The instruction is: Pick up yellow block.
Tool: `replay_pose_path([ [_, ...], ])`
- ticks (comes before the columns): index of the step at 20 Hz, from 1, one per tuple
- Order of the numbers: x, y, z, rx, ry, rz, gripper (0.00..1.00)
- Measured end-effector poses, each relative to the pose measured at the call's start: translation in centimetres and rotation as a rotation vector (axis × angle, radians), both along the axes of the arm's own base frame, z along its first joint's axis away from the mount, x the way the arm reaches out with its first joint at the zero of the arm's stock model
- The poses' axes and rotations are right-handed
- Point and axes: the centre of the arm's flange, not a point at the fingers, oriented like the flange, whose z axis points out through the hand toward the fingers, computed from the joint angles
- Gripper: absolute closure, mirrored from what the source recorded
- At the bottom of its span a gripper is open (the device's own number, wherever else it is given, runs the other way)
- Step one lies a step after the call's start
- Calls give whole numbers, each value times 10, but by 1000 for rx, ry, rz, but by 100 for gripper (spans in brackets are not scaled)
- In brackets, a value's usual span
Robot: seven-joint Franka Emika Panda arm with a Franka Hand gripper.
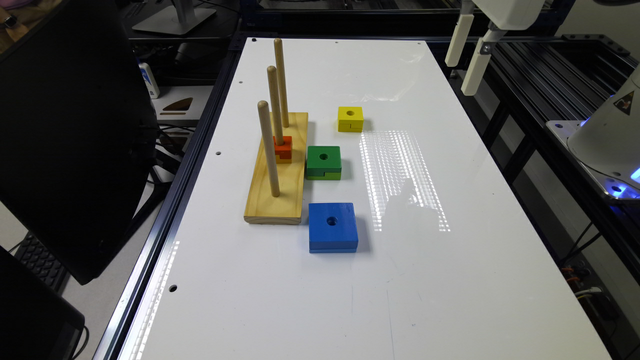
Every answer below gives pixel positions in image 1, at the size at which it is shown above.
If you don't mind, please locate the black computer monitor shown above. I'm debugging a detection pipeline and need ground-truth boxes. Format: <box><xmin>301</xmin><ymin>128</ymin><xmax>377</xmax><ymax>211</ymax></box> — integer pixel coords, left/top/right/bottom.
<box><xmin>1</xmin><ymin>0</ymin><xmax>158</xmax><ymax>284</ymax></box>

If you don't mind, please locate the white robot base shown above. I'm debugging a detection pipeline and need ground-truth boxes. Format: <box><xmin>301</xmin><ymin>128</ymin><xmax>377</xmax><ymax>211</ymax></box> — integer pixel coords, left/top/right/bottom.
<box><xmin>546</xmin><ymin>70</ymin><xmax>639</xmax><ymax>204</ymax></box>

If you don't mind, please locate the black keyboard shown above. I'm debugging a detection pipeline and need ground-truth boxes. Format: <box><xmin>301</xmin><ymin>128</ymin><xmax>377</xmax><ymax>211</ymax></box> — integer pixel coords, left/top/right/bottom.
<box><xmin>15</xmin><ymin>233</ymin><xmax>69</xmax><ymax>294</ymax></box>

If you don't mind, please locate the middle wooden peg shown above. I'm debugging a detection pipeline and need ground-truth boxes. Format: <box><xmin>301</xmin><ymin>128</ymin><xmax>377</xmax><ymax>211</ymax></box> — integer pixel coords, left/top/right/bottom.
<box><xmin>267</xmin><ymin>66</ymin><xmax>284</xmax><ymax>146</ymax></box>

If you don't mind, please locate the green wooden block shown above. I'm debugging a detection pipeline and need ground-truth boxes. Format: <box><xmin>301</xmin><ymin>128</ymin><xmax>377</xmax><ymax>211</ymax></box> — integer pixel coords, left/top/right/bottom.
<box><xmin>306</xmin><ymin>146</ymin><xmax>342</xmax><ymax>180</ymax></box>

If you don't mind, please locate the wooden peg base board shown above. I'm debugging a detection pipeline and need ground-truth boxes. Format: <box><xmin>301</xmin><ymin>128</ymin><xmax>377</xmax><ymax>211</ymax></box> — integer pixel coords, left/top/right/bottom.
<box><xmin>243</xmin><ymin>111</ymin><xmax>310</xmax><ymax>226</ymax></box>

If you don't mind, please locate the blue wooden block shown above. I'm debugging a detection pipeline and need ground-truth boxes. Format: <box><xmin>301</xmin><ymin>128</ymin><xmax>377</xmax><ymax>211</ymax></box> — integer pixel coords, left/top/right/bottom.
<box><xmin>309</xmin><ymin>203</ymin><xmax>359</xmax><ymax>253</ymax></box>

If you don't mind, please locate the black laptop corner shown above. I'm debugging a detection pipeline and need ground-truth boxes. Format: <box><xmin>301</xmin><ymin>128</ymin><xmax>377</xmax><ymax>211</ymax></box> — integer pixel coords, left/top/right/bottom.
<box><xmin>1</xmin><ymin>250</ymin><xmax>85</xmax><ymax>360</ymax></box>

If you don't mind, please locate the white blue small device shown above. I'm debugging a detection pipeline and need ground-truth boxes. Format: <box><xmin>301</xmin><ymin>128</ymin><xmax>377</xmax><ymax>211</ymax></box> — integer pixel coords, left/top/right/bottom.
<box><xmin>138</xmin><ymin>62</ymin><xmax>160</xmax><ymax>99</ymax></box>

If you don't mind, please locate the yellow wooden block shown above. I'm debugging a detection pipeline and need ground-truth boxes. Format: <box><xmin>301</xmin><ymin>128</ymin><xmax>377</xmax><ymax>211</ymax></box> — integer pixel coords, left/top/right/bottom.
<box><xmin>338</xmin><ymin>107</ymin><xmax>364</xmax><ymax>132</ymax></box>

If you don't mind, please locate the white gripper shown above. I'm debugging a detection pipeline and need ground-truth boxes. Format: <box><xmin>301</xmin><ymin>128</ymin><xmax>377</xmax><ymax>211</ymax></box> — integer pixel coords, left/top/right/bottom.
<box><xmin>445</xmin><ymin>0</ymin><xmax>545</xmax><ymax>96</ymax></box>

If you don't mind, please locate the rear wooden peg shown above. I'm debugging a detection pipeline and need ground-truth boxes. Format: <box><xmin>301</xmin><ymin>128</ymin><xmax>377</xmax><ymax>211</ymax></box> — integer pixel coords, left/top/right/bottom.
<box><xmin>274</xmin><ymin>38</ymin><xmax>289</xmax><ymax>128</ymax></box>

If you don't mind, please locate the front wooden peg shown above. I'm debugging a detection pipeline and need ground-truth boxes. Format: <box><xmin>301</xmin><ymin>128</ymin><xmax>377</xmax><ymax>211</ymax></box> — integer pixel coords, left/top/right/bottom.
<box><xmin>257</xmin><ymin>100</ymin><xmax>280</xmax><ymax>197</ymax></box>

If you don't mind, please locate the wooden peg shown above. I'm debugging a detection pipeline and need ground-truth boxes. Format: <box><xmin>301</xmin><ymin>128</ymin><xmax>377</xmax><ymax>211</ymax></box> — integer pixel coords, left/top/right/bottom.
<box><xmin>257</xmin><ymin>100</ymin><xmax>280</xmax><ymax>197</ymax></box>
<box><xmin>267</xmin><ymin>66</ymin><xmax>284</xmax><ymax>146</ymax></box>
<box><xmin>274</xmin><ymin>38</ymin><xmax>289</xmax><ymax>128</ymax></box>

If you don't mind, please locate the silver monitor stand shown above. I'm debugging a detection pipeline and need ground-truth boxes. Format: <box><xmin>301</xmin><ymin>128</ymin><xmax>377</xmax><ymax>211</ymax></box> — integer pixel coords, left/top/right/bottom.
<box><xmin>132</xmin><ymin>0</ymin><xmax>217</xmax><ymax>35</ymax></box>

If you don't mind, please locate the orange wooden block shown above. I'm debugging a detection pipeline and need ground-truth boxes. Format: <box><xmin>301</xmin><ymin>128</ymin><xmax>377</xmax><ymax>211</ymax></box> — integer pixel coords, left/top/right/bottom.
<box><xmin>273</xmin><ymin>136</ymin><xmax>293</xmax><ymax>164</ymax></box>

